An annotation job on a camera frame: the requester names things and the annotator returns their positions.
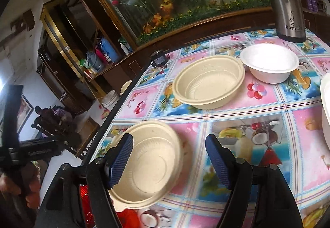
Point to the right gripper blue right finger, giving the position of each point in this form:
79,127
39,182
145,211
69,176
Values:
222,160

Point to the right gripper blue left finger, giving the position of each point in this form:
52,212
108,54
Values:
116,159

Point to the beige paper bowl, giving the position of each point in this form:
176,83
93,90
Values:
153,168
209,83

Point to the large red plastic plate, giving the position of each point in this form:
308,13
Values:
98,210

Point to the white foam bowl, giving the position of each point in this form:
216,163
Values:
325,98
269,63

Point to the stacked bowls on side stool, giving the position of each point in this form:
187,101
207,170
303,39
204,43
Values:
125,86

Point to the person's left hand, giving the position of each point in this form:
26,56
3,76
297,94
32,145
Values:
30,185

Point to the dark wooden chair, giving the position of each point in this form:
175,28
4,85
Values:
76,142

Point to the white plastic bucket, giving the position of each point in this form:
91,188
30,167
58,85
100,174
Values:
110,100

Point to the seated person in background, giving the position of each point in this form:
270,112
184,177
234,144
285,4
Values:
54,117

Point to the colourful patterned tablecloth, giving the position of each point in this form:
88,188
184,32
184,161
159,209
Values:
263,124

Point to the grey blue water jug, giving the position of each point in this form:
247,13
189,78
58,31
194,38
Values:
94,62

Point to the red thermos flask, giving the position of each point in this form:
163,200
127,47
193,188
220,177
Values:
101,56

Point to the blue thermos flask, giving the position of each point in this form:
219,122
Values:
111,52

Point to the small black jar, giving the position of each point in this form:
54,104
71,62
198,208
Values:
158,58

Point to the white spray bottle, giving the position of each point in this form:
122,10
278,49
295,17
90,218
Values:
124,48

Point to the stainless steel thermos jug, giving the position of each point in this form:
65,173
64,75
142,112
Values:
289,19

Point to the purple bottles on shelf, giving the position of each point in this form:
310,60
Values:
312,5

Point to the framed wall painting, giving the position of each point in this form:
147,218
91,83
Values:
24,113

